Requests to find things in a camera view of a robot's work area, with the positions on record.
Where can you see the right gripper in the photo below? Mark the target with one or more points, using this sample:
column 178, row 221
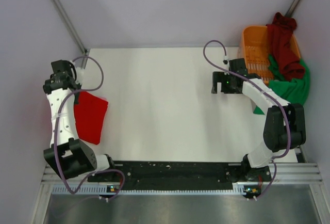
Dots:
column 220, row 77

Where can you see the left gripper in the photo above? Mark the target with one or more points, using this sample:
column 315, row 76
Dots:
column 76, row 98

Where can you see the red teddy bear t-shirt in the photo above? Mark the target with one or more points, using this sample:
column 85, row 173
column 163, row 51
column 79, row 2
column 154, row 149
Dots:
column 89, row 115

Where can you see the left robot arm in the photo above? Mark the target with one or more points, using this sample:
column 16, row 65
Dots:
column 67, row 154

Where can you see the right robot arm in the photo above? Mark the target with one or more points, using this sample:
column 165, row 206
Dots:
column 284, row 127

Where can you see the orange plastic basket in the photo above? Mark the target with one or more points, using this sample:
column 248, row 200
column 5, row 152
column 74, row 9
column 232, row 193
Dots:
column 255, row 49

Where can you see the green t-shirt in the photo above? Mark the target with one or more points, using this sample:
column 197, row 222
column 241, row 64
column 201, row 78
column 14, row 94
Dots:
column 294, row 91

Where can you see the dark red t-shirt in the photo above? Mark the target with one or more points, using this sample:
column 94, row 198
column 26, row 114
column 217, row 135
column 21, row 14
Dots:
column 280, row 32

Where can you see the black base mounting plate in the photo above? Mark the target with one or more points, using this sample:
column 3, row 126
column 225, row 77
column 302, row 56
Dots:
column 188, row 175

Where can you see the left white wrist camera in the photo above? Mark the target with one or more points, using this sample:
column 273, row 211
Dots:
column 79, row 75

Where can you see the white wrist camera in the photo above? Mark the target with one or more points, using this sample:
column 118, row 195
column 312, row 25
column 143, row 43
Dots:
column 79, row 75
column 225, row 59

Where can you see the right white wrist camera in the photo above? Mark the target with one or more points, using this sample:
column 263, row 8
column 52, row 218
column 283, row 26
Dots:
column 225, row 59

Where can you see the left corner aluminium post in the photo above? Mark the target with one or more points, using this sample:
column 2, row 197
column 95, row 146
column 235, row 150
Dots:
column 69, row 25

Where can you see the grey slotted cable duct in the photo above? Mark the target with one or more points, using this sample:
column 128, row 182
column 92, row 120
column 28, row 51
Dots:
column 108, row 191

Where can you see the aluminium frame rail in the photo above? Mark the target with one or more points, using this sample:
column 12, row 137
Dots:
column 290, row 173

